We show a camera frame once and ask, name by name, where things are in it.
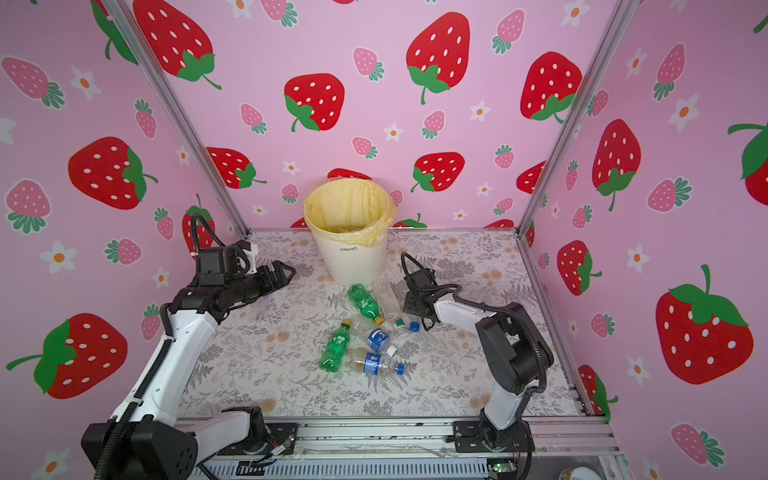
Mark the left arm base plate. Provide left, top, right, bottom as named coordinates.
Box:
left=238, top=422, right=299, bottom=457

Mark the left aluminium corner post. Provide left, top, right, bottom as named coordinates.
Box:
left=104, top=0, right=249, bottom=238

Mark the white plastic waste bin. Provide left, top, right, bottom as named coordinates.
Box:
left=310, top=226, right=387, bottom=286

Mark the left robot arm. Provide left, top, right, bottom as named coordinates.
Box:
left=81, top=214, right=297, bottom=479

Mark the aluminium corner post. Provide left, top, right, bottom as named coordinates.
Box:
left=517, top=0, right=641, bottom=235
left=104, top=0, right=249, bottom=238

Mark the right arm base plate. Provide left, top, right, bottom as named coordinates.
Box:
left=446, top=420, right=535, bottom=454

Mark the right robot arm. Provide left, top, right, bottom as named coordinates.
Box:
left=400, top=253, right=554, bottom=451

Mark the clear plastic pen box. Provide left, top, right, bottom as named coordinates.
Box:
left=253, top=294, right=274, bottom=321

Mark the yellow bin liner bag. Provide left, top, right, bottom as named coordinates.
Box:
left=303, top=178, right=398, bottom=248

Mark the clear bottle blue cap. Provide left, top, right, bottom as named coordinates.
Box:
left=346, top=349, right=405, bottom=377

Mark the green bottle near bin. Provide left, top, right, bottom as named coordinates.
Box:
left=347, top=284, right=384, bottom=326

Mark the green bottle yellow cap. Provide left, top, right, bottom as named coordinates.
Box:
left=319, top=319, right=352, bottom=373

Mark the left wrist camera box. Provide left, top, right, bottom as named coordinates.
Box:
left=194, top=240, right=258, bottom=287

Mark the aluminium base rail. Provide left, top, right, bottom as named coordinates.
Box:
left=192, top=416, right=632, bottom=479

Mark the clear bottle blue label middle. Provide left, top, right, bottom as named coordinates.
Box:
left=351, top=317, right=397, bottom=357

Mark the right aluminium corner post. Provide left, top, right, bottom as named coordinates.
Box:
left=517, top=0, right=641, bottom=235

